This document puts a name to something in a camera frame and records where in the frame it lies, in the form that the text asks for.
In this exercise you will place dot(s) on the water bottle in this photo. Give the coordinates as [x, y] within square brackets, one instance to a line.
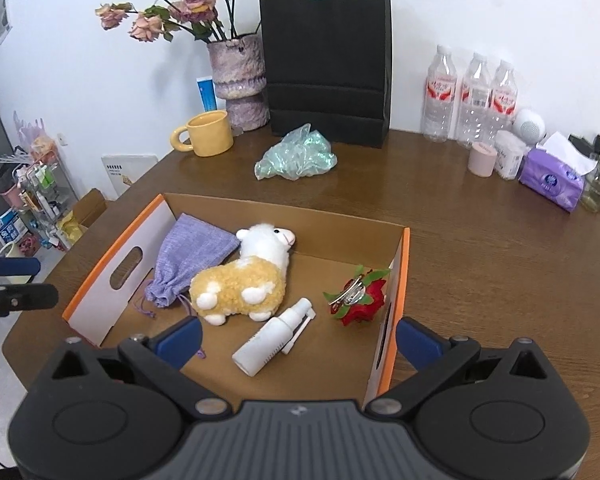
[439, 97]
[475, 92]
[503, 98]

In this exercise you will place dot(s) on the purple tissue pack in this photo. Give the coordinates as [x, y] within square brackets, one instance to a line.
[556, 170]

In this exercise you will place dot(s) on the white spray bottle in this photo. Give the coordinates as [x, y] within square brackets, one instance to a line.
[278, 335]

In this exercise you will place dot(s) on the purple drawstring pouch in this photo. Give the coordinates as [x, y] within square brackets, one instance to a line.
[191, 246]

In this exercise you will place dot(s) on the middle water bottle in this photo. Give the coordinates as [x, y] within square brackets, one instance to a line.
[475, 92]

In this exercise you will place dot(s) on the yellow bag on floor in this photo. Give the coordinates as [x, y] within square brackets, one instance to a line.
[72, 228]

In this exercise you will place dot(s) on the left water bottle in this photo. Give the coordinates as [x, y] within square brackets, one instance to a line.
[439, 97]

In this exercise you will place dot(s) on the paper cup on floor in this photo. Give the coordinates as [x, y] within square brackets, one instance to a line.
[11, 250]

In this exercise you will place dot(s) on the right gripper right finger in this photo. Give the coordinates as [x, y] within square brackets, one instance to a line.
[471, 411]

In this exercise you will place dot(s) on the dried pink flowers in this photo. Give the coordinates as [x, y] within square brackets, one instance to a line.
[206, 20]

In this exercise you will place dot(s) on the iridescent organza bag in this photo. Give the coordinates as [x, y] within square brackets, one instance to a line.
[304, 152]

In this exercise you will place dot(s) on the right water bottle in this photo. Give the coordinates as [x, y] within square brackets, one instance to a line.
[503, 98]

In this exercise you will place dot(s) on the white cotton pad pack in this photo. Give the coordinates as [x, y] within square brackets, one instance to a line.
[511, 151]

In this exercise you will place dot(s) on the yellow ceramic mug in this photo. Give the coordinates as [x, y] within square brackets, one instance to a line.
[206, 135]

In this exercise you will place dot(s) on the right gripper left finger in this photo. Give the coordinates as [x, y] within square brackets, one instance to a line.
[118, 412]

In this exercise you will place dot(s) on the red rose hair clip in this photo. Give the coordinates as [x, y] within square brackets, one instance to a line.
[360, 298]

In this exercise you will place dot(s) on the white round speaker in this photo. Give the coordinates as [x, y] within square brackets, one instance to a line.
[529, 126]

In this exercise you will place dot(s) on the small glass jar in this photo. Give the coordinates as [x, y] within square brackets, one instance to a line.
[590, 198]

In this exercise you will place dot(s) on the blue white tube box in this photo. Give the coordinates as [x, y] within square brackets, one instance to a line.
[206, 91]

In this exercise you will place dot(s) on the orange cardboard tray box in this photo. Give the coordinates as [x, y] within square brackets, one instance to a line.
[293, 304]

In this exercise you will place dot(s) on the cluttered storage rack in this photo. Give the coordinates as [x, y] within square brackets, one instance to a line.
[35, 185]

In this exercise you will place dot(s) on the open cardboard box on floor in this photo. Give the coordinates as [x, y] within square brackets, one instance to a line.
[89, 208]

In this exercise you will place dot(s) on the black paper bag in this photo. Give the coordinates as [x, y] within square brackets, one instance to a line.
[328, 63]

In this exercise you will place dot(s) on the white board on floor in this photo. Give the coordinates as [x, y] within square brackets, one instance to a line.
[124, 170]

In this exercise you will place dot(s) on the pink cylindrical container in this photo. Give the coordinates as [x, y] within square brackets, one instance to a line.
[481, 159]

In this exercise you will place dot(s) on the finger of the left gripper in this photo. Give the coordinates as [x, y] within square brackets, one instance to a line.
[27, 297]
[19, 266]

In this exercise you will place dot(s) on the yellow white alpaca plush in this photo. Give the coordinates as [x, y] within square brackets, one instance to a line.
[253, 284]

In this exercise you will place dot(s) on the purple textured vase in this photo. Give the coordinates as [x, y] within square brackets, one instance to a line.
[238, 74]

